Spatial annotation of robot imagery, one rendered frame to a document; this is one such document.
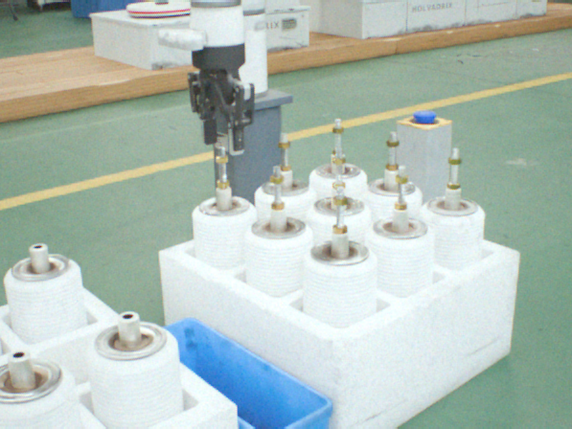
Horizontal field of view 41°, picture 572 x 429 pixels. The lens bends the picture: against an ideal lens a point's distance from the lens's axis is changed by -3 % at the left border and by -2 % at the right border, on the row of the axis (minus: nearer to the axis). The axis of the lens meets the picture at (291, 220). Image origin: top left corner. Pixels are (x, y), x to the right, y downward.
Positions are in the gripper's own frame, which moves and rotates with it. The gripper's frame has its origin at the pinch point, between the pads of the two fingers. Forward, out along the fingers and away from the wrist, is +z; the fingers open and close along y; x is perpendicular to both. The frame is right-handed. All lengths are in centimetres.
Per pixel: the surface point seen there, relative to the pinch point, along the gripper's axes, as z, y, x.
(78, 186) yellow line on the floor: 35, 95, -15
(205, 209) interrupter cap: 10.1, 0.8, 3.1
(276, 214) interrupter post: 7.8, -12.5, 0.1
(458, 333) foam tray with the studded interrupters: 25.6, -30.1, -18.5
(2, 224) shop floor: 35, 82, 10
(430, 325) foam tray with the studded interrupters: 21.5, -30.6, -11.8
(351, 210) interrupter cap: 10.0, -13.6, -12.6
